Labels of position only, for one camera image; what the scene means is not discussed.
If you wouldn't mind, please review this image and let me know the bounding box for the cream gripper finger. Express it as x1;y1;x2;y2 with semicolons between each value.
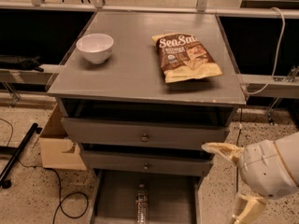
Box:
201;142;244;166
231;193;267;224

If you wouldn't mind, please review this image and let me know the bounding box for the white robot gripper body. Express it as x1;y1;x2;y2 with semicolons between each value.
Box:
238;139;297;200

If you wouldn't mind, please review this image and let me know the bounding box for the clear plastic water bottle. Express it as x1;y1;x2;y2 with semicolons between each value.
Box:
135;183;149;224

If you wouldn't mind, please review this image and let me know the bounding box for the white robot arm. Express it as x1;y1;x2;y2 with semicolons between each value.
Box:
202;133;299;224

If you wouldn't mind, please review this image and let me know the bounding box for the grey open bottom drawer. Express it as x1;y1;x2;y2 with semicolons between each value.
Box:
90;171;201;224

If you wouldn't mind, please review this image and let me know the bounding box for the grey wooden drawer cabinet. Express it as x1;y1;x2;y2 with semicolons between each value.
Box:
46;10;248;178

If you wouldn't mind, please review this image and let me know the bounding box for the grey middle drawer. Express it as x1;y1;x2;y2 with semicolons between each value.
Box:
80;150;212;176

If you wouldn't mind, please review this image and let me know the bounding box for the grey top drawer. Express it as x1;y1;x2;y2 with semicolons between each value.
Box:
61;118;228;150

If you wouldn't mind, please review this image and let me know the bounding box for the brown sea salt chip bag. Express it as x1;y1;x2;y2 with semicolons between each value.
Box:
152;33;222;83

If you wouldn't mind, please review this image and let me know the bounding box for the white ceramic bowl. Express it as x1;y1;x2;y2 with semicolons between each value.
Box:
76;34;114;63

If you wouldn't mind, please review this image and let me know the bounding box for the cardboard box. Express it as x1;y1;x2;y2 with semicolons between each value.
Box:
38;105;86;171

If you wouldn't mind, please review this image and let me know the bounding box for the black metal stand pole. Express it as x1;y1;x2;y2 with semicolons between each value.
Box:
0;123;42;189

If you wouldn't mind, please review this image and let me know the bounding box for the black floor cable right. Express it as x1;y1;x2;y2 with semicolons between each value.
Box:
235;107;243;224

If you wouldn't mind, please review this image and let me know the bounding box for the metal barrier rail frame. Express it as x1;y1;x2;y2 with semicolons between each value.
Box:
0;0;299;124

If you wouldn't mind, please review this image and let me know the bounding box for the white cable on rail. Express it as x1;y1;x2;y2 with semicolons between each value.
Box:
241;7;286;96

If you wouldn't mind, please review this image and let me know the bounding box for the black cloth on rail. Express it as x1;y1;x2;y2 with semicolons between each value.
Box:
0;55;44;72

